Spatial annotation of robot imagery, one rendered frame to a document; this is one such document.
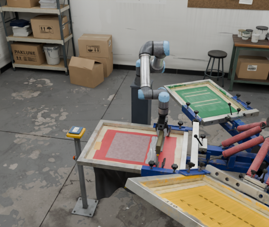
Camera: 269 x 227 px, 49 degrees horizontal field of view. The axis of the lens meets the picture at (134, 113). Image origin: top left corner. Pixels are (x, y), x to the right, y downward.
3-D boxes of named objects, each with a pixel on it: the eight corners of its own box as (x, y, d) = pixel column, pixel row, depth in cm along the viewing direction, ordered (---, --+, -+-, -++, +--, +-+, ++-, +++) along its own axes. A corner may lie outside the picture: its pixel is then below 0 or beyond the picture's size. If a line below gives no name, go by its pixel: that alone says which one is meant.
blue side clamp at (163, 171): (141, 176, 208) (141, 168, 205) (142, 171, 213) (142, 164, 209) (183, 182, 203) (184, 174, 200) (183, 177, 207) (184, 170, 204)
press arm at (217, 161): (114, 156, 240) (114, 150, 237) (115, 151, 245) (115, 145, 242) (274, 177, 219) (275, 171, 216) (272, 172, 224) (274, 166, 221)
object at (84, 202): (71, 213, 296) (58, 136, 247) (79, 197, 315) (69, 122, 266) (91, 217, 293) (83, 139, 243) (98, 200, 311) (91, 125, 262)
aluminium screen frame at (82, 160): (77, 164, 217) (76, 161, 215) (100, 123, 266) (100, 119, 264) (184, 179, 203) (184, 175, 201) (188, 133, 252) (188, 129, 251)
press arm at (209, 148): (197, 153, 222) (198, 148, 219) (197, 148, 227) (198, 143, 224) (221, 156, 219) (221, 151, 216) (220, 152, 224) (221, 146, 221)
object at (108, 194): (97, 200, 243) (94, 161, 221) (99, 197, 246) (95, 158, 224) (152, 209, 235) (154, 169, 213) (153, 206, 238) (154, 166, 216)
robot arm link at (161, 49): (148, 63, 280) (151, 38, 227) (163, 63, 280) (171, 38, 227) (148, 74, 278) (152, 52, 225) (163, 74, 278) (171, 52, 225)
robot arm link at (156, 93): (152, 86, 222) (153, 93, 213) (167, 86, 222) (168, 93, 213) (152, 95, 226) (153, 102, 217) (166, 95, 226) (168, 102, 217)
